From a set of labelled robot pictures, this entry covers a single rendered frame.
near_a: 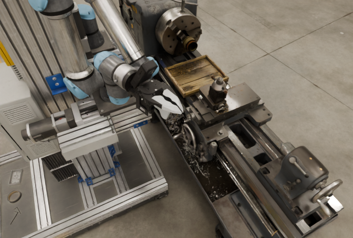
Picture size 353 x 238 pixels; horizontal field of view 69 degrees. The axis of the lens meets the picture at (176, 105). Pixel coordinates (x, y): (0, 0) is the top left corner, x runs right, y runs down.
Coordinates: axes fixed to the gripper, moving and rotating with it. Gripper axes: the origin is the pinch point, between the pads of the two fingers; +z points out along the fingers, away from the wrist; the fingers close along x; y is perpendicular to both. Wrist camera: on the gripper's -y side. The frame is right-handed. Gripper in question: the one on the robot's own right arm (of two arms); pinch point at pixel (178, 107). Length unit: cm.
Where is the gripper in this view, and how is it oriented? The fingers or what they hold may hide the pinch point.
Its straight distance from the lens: 70.3
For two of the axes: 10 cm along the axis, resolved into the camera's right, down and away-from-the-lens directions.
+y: -0.9, 7.4, 6.7
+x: -6.7, 4.5, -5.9
